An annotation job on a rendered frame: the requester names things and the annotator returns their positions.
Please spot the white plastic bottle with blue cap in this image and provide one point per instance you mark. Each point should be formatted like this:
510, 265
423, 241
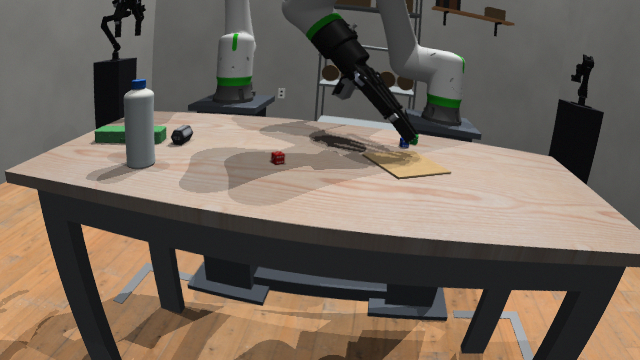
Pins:
139, 125

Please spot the tan square mat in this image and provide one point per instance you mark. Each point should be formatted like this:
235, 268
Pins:
406, 164

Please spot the red die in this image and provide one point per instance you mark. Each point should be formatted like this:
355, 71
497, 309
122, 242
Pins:
277, 157

